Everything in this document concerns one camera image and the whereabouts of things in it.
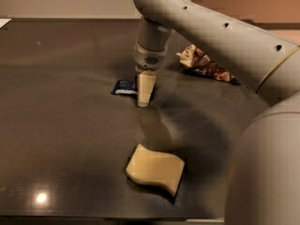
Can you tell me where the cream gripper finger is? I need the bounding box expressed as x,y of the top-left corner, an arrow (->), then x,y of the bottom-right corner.
137,70 -> 157,108

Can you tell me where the blue rxbar blueberry wrapper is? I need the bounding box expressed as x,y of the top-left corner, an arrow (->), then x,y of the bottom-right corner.
111,80 -> 138,98

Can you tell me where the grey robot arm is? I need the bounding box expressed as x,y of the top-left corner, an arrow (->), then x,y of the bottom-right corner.
133,0 -> 300,225

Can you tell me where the pale yellow wavy sponge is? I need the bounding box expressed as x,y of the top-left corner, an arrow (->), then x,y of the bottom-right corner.
126,143 -> 185,197

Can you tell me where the brown crumpled snack bag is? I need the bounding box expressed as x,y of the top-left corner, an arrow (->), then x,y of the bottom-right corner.
176,44 -> 239,84

